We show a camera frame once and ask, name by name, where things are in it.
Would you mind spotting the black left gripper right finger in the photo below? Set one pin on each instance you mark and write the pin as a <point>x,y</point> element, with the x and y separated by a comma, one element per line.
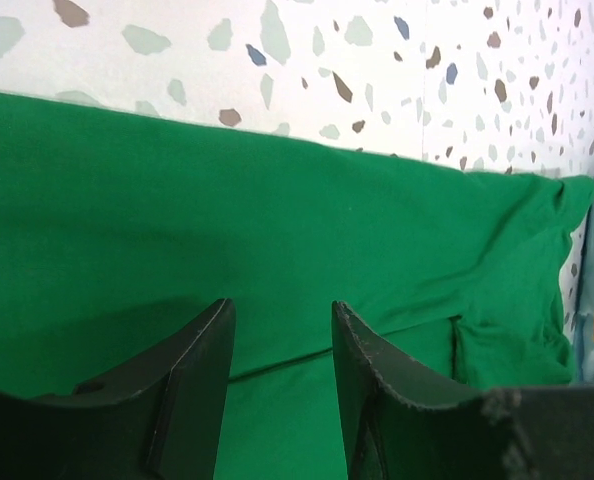
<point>402,420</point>

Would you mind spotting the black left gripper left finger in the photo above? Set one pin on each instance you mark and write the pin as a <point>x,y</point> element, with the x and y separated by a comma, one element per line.
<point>157,415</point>

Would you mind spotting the green t shirt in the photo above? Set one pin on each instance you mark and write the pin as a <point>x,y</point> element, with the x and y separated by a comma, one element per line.
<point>102,211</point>

